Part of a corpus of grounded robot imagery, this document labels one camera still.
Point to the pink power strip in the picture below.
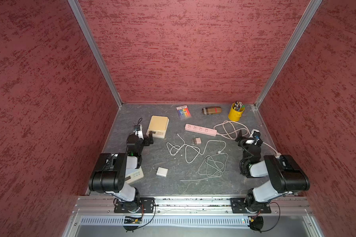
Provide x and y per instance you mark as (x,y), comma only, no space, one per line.
(200,130)

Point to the aluminium front rail frame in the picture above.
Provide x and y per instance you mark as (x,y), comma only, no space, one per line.
(194,212)

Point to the white grey kitchen scale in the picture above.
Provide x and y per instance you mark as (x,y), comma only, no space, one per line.
(133,175)

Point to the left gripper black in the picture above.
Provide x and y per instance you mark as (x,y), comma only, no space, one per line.
(147,142)

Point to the beige wooden-top electronic scale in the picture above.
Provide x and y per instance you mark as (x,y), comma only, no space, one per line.
(158,126)

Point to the pens in cup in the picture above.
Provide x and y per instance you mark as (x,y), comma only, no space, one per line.
(238,106)

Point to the right aluminium corner post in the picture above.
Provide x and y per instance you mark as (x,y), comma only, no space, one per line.
(303,23)

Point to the yellow pen cup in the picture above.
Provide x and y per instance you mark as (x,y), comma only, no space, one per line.
(234,115)

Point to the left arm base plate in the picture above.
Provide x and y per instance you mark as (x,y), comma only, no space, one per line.
(138,206)

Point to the brown plaid pencil case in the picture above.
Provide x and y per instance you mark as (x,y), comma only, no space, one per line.
(211,110)

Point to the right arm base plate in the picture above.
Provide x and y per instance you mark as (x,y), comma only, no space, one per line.
(240,206)

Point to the small white square box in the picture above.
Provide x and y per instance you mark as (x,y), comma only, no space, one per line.
(162,172)

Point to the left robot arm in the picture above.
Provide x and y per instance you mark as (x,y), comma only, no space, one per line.
(109,176)

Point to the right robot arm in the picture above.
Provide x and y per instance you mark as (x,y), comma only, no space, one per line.
(285,175)

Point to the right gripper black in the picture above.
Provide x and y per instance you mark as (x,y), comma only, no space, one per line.
(243,140)

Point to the aluminium corner post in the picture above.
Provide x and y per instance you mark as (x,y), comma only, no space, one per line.
(79,15)
(303,23)

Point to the rainbow highlighter pack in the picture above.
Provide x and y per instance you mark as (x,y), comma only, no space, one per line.
(183,112)

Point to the left aluminium corner post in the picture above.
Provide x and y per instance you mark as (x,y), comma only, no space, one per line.
(79,15)

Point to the pink USB charger adapter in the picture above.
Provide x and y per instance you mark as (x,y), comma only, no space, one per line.
(197,141)

